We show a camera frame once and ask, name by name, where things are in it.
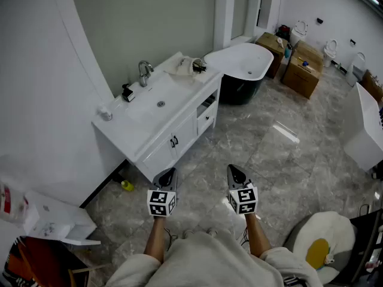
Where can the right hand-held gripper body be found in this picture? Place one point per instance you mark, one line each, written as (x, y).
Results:
(243, 200)

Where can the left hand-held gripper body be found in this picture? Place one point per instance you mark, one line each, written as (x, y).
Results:
(163, 200)

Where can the white cloth bag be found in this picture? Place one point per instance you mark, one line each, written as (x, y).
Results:
(184, 66)

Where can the person's right forearm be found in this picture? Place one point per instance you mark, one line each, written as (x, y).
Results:
(257, 238)

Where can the person's left forearm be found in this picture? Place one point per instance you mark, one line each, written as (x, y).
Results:
(156, 239)

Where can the orange and black bag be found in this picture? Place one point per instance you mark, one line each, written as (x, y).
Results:
(42, 265)

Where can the red and white plastic bag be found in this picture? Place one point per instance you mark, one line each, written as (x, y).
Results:
(12, 203)

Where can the red and black bag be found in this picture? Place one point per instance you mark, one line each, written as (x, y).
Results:
(283, 31)

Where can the yellow bottle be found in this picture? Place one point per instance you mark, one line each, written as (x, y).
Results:
(128, 186)

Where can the white vanity cabinet with sink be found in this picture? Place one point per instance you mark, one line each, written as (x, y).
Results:
(167, 130)

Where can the person's white sweatshirt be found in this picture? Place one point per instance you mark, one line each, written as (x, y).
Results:
(206, 265)

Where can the chair with egg cushion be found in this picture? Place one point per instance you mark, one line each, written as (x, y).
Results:
(323, 244)

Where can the clear glass cup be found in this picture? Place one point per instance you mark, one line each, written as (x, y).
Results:
(105, 114)

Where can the white flat box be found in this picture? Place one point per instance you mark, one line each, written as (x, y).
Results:
(57, 217)

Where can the black soap dispenser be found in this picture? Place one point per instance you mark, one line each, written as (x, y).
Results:
(127, 94)

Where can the chrome faucet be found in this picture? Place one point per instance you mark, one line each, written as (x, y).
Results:
(144, 73)

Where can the white and black bathtub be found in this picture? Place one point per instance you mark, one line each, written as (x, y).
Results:
(242, 67)

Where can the black rack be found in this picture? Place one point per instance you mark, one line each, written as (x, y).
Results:
(369, 250)

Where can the white freestanding basin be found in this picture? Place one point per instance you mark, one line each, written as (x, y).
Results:
(366, 130)

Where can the large cardboard box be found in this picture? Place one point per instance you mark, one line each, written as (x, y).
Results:
(302, 70)

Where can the teal bottle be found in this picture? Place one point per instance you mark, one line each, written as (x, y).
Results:
(288, 52)

